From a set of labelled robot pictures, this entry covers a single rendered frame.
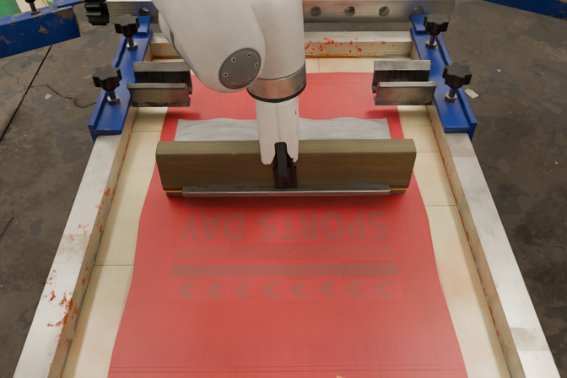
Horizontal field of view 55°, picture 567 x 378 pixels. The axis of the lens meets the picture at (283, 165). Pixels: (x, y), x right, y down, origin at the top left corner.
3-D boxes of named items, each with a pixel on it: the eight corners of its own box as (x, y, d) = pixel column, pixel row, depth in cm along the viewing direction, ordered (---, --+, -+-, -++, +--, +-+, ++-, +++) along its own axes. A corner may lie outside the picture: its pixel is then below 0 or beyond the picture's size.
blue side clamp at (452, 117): (467, 155, 89) (477, 122, 84) (436, 155, 89) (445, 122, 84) (429, 53, 110) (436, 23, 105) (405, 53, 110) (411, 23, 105)
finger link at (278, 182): (271, 152, 73) (275, 186, 78) (271, 169, 71) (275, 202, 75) (294, 150, 73) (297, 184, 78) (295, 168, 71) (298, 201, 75)
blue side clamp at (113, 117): (128, 157, 89) (119, 125, 84) (98, 158, 89) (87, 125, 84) (157, 55, 110) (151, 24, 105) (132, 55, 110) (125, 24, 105)
